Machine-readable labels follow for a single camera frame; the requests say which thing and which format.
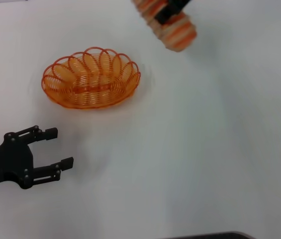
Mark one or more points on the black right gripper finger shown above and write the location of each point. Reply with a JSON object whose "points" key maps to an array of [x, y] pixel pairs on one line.
{"points": [[168, 15]]}

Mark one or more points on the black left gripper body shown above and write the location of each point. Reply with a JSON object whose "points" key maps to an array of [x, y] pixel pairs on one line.
{"points": [[6, 161]]}

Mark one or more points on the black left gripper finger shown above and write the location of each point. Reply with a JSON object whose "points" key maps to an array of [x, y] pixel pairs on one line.
{"points": [[67, 163], [50, 133]]}

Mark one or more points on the orange striped bread roll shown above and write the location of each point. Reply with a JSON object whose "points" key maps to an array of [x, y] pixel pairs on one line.
{"points": [[178, 35]]}

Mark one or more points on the dark rounded robot base edge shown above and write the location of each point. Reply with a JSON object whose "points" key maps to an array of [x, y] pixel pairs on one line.
{"points": [[205, 235]]}

